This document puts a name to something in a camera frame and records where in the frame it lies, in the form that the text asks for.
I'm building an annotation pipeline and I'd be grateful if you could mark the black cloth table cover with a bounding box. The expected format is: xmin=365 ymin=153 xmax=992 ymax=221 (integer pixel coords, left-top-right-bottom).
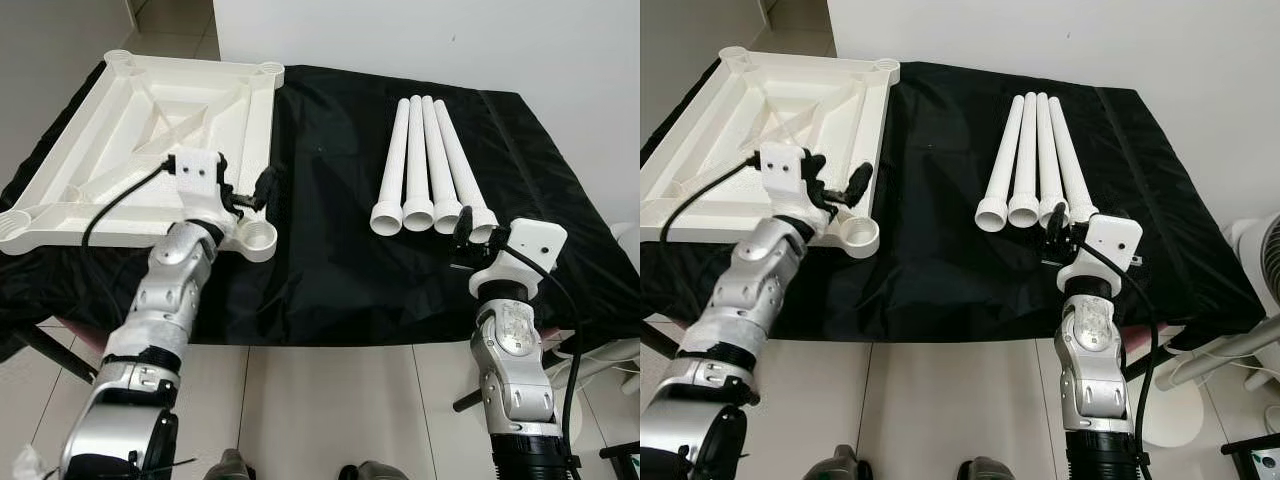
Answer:
xmin=640 ymin=58 xmax=1266 ymax=351
xmin=0 ymin=63 xmax=641 ymax=361

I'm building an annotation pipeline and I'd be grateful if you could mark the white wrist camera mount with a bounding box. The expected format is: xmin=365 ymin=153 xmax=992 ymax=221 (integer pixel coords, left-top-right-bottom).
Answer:
xmin=1058 ymin=213 xmax=1144 ymax=293
xmin=758 ymin=143 xmax=829 ymax=226
xmin=470 ymin=218 xmax=569 ymax=297
xmin=172 ymin=150 xmax=239 ymax=229

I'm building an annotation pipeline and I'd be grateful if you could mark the white plastic table top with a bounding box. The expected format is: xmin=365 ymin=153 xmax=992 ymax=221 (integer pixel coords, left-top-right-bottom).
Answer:
xmin=0 ymin=50 xmax=286 ymax=264
xmin=640 ymin=45 xmax=901 ymax=261

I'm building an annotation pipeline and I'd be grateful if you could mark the grey robot foot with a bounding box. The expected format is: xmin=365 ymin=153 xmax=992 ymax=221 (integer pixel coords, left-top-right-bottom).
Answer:
xmin=958 ymin=457 xmax=1023 ymax=480
xmin=338 ymin=460 xmax=411 ymax=480
xmin=205 ymin=449 xmax=253 ymax=480
xmin=805 ymin=445 xmax=861 ymax=480

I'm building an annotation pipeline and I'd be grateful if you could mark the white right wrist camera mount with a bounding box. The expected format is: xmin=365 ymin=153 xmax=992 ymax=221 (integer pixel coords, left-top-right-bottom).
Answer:
xmin=1058 ymin=213 xmax=1144 ymax=293
xmin=470 ymin=218 xmax=569 ymax=297

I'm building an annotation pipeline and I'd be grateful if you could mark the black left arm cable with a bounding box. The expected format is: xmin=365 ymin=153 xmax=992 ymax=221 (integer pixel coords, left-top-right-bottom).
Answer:
xmin=80 ymin=155 xmax=181 ymax=251
xmin=658 ymin=152 xmax=769 ymax=246

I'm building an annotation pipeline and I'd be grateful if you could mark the white crumpled cloth strip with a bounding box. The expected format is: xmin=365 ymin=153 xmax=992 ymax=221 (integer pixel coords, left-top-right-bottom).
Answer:
xmin=10 ymin=445 xmax=47 ymax=480

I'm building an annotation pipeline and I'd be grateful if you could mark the grey right robot foot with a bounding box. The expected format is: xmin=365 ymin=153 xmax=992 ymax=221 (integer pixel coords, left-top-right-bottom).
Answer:
xmin=338 ymin=460 xmax=411 ymax=480
xmin=958 ymin=457 xmax=1023 ymax=480

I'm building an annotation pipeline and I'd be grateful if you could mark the grey left robot foot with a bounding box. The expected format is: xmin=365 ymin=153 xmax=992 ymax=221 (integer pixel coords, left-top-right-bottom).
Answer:
xmin=805 ymin=445 xmax=861 ymax=480
xmin=205 ymin=449 xmax=253 ymax=480

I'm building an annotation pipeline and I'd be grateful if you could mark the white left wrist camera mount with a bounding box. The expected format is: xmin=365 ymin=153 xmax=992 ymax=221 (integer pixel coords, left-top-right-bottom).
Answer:
xmin=172 ymin=150 xmax=239 ymax=229
xmin=758 ymin=143 xmax=829 ymax=226

